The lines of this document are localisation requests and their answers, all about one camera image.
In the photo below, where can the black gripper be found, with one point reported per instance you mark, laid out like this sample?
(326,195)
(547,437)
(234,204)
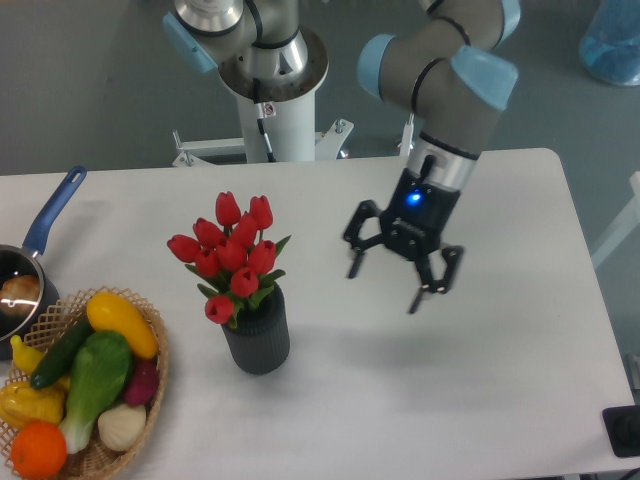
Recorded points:
(420,220)

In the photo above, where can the red tulip bouquet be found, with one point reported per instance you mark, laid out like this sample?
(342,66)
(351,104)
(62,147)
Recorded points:
(233,258)

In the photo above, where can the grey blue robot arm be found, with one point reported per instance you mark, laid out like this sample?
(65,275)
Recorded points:
(445,74)

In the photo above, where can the dark grey ribbed vase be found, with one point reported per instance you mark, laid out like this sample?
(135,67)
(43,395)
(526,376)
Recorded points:
(260,343)

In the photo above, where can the blue plastic bag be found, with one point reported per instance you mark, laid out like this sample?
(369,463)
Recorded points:
(609,49)

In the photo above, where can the black device at edge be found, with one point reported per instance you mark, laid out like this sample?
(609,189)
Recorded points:
(622,426)

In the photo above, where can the purple red radish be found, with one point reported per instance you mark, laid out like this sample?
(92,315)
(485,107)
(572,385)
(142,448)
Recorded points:
(142,385)

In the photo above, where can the yellow squash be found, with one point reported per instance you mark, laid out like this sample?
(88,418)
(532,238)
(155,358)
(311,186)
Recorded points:
(107,311)

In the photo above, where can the green bok choy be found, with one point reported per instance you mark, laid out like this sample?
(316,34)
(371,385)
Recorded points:
(98,374)

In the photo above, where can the white garlic bulb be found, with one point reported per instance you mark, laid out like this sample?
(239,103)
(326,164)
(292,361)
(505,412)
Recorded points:
(120,427)

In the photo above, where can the dark green cucumber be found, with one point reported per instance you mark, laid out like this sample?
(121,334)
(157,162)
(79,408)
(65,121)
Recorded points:
(58,360)

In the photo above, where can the bread roll in pan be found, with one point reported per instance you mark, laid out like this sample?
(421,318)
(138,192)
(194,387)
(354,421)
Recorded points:
(19,296)

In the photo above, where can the yellow banana pepper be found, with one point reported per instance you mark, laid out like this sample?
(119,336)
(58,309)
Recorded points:
(25,357)

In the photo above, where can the small yellow pumpkin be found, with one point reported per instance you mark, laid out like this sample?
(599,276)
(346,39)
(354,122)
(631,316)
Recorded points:
(22,405)

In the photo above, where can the orange fruit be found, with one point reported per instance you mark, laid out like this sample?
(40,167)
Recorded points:
(38,451)

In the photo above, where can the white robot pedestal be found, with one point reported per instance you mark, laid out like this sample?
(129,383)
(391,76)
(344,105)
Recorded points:
(275,94)

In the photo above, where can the white frame at right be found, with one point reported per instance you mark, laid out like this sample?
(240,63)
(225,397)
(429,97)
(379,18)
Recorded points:
(625,222)

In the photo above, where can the blue handled saucepan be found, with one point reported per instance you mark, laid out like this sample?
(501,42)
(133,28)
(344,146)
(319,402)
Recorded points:
(24,259)

